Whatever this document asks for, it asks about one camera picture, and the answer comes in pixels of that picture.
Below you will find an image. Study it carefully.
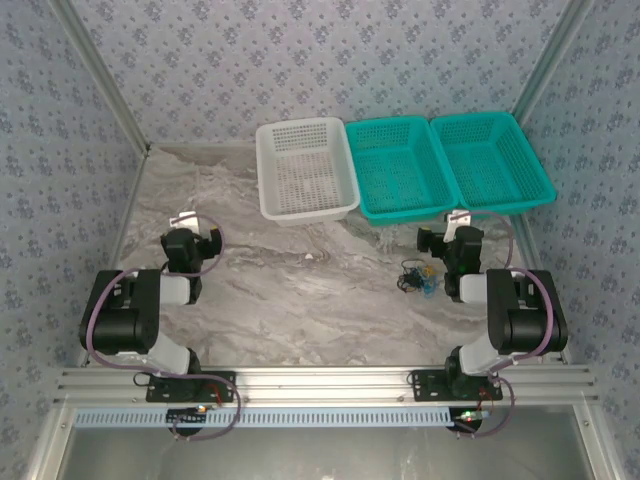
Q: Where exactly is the aluminium front rail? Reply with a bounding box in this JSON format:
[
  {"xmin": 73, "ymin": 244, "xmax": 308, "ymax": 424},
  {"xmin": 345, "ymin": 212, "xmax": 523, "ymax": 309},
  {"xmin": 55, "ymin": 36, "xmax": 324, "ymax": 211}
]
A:
[{"xmin": 54, "ymin": 364, "xmax": 599, "ymax": 406}]

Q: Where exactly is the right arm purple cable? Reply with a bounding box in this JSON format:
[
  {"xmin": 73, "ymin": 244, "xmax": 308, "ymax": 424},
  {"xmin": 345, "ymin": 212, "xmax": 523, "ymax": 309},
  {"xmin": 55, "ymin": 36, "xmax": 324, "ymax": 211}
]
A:
[{"xmin": 453, "ymin": 209, "xmax": 560, "ymax": 440}]

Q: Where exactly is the white perforated plastic basket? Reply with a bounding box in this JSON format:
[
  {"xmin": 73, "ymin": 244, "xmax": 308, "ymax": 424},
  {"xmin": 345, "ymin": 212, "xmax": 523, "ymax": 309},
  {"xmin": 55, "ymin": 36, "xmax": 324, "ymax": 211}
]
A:
[{"xmin": 254, "ymin": 116, "xmax": 362, "ymax": 227}]

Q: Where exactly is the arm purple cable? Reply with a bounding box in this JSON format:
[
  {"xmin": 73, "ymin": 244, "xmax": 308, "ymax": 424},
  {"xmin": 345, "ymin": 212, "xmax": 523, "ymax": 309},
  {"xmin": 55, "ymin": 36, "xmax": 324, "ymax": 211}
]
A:
[
  {"xmin": 82, "ymin": 213, "xmax": 245, "ymax": 444},
  {"xmin": 453, "ymin": 209, "xmax": 560, "ymax": 440}
]

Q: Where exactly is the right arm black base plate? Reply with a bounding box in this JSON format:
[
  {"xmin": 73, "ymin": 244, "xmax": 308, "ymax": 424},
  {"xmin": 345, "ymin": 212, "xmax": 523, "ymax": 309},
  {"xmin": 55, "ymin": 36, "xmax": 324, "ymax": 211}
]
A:
[{"xmin": 409, "ymin": 369, "xmax": 505, "ymax": 404}]

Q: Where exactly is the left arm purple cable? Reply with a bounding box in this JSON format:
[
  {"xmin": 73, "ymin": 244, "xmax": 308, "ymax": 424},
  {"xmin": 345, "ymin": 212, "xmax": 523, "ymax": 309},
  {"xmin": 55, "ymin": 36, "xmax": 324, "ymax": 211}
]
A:
[{"xmin": 82, "ymin": 213, "xmax": 245, "ymax": 444}]

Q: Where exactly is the slotted white cable duct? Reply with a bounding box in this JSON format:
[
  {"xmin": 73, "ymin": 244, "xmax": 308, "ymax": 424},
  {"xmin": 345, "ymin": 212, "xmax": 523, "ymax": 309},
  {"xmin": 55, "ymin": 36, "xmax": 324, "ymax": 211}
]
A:
[{"xmin": 72, "ymin": 407, "xmax": 456, "ymax": 430}]

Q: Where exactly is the grey metal shelf panel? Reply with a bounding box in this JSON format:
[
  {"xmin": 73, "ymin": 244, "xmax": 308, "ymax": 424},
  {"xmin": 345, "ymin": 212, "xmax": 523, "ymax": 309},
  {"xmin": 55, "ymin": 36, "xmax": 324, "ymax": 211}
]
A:
[{"xmin": 27, "ymin": 404, "xmax": 619, "ymax": 480}]

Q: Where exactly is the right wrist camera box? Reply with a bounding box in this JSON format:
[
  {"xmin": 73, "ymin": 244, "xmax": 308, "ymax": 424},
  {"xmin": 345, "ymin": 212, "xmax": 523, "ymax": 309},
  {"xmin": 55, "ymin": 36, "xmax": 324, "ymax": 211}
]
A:
[{"xmin": 443, "ymin": 209, "xmax": 474, "ymax": 242}]

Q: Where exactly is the teal perforated plastic basket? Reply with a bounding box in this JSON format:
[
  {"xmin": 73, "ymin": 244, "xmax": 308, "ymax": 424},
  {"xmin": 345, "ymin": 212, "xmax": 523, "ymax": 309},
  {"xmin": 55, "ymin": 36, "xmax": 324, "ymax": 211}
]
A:
[
  {"xmin": 429, "ymin": 110, "xmax": 559, "ymax": 219},
  {"xmin": 344, "ymin": 114, "xmax": 460, "ymax": 227}
]

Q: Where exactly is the aluminium frame post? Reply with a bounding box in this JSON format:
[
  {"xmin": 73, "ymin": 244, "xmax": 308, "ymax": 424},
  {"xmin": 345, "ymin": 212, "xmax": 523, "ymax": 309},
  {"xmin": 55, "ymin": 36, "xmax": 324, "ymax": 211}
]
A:
[
  {"xmin": 512, "ymin": 0, "xmax": 597, "ymax": 126},
  {"xmin": 49, "ymin": 0, "xmax": 153, "ymax": 155}
]

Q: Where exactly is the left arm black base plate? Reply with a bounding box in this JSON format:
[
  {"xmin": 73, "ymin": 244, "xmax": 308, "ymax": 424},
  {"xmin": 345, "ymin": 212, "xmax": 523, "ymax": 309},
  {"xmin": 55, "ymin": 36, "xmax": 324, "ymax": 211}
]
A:
[{"xmin": 144, "ymin": 370, "xmax": 238, "ymax": 404}]

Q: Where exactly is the small circuit board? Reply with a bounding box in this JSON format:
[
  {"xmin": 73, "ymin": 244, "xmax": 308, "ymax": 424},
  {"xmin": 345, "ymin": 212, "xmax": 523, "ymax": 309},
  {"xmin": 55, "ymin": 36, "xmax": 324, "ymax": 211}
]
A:
[
  {"xmin": 166, "ymin": 405, "xmax": 209, "ymax": 432},
  {"xmin": 451, "ymin": 407, "xmax": 489, "ymax": 434}
]

